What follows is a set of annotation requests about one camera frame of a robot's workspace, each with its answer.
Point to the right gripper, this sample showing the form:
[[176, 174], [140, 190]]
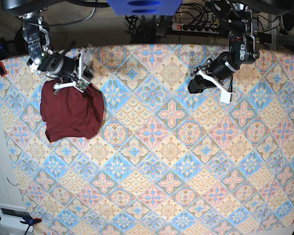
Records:
[[60, 65]]

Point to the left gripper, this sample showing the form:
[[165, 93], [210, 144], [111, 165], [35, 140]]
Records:
[[223, 67]]

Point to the dark red t-shirt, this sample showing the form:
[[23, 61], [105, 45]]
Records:
[[70, 113]]

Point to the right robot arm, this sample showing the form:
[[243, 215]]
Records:
[[35, 32]]

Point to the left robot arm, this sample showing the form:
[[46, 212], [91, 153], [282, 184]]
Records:
[[239, 24]]

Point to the black round stool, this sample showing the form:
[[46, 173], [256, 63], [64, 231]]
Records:
[[19, 43]]

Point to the white power strip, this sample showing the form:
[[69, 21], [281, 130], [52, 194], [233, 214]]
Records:
[[198, 28]]

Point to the patterned tablecloth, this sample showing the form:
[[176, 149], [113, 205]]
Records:
[[164, 162]]

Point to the black round object top right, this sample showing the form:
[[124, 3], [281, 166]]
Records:
[[287, 21]]

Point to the blue orange clamp lower left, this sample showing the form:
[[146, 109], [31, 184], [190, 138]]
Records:
[[27, 221]]

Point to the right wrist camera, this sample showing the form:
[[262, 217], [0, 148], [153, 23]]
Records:
[[81, 85]]

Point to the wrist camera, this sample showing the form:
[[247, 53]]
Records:
[[227, 97], [81, 85]]

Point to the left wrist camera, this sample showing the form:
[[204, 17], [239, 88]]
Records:
[[227, 97]]

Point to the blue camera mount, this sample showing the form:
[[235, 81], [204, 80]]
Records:
[[144, 7]]

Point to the white wall socket box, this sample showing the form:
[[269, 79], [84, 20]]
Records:
[[14, 211]]

